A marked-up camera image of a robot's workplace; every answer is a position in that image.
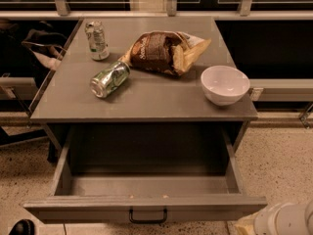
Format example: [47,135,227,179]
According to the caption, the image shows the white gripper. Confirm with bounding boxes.
[234,201,313,235]

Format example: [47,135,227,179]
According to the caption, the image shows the grey top drawer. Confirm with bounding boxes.
[23,122,266,224]

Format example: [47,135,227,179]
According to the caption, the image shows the grey drawer cabinet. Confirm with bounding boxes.
[29,16,259,155]

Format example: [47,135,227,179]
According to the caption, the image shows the white ceramic bowl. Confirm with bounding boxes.
[201,66,250,106]

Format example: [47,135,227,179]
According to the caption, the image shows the brown chip bag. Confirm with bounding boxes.
[120,30,211,76]

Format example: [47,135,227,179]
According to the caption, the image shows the black shoe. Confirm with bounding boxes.
[9,219,35,235]

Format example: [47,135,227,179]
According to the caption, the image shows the upright crushed soda can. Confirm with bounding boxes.
[85,21,110,61]

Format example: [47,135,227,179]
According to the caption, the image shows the metal window railing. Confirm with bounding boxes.
[0,0,313,20]

